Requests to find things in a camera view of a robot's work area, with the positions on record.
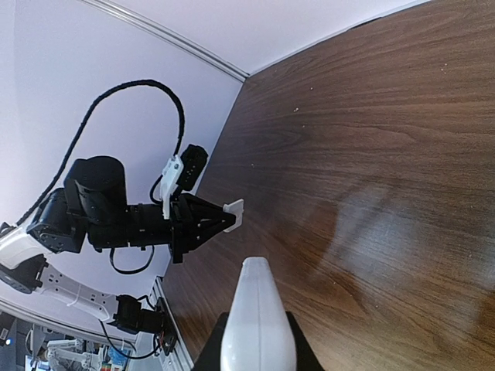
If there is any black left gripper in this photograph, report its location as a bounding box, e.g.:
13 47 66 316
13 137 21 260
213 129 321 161
169 193 235 264

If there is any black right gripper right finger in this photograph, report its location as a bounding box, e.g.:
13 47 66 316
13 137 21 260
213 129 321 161
286 311 324 371

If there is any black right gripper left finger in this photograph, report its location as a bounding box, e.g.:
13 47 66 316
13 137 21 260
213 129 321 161
192 312 229 371

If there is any white battery cover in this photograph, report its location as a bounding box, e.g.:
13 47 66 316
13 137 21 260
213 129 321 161
223 199 244 233

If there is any white remote control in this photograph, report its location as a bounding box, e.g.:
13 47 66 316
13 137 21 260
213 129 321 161
220 257 297 370

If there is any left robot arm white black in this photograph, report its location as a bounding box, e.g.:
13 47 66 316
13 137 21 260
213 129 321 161
1 156 244 335

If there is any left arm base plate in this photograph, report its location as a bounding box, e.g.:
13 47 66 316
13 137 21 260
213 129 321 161
152 297 179 356

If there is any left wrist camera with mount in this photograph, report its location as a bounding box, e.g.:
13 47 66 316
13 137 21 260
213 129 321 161
159 145 208 220

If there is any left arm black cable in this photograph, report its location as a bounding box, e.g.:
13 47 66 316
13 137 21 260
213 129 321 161
15 79 186 227

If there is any left aluminium frame post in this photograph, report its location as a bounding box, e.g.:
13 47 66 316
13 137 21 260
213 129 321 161
82 0 250 83

